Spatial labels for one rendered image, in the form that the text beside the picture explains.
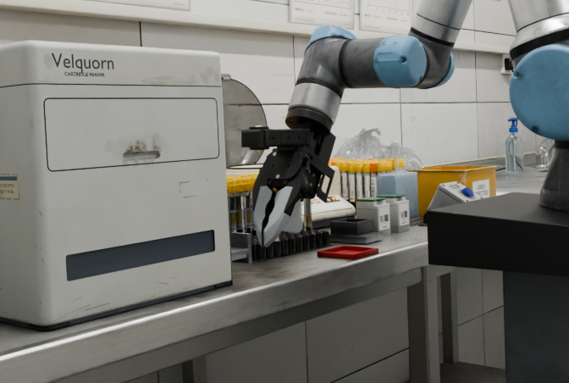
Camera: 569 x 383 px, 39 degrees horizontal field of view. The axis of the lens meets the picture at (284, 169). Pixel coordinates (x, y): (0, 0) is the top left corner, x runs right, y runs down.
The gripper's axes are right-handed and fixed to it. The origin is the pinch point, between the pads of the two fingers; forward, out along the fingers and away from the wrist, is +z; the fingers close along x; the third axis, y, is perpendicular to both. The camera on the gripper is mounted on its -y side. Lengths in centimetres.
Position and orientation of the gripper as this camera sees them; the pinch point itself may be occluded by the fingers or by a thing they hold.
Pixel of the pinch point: (262, 235)
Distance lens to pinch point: 115.9
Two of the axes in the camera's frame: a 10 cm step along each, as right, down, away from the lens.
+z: -2.8, 9.0, -3.4
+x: -7.6, 0.0, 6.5
